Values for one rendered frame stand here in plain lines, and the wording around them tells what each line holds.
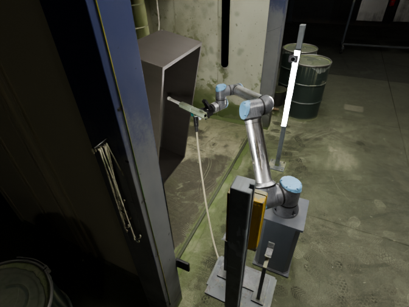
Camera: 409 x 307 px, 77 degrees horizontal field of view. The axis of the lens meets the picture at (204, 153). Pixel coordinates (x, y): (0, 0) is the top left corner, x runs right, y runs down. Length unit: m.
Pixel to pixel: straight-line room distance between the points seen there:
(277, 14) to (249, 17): 0.34
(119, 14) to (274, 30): 2.83
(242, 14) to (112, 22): 2.88
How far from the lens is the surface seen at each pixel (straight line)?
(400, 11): 8.43
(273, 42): 3.62
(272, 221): 1.95
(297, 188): 1.83
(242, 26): 3.68
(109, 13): 0.89
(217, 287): 1.49
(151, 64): 1.65
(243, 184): 0.72
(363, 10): 8.28
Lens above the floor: 2.14
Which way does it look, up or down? 37 degrees down
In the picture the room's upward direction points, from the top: 2 degrees counter-clockwise
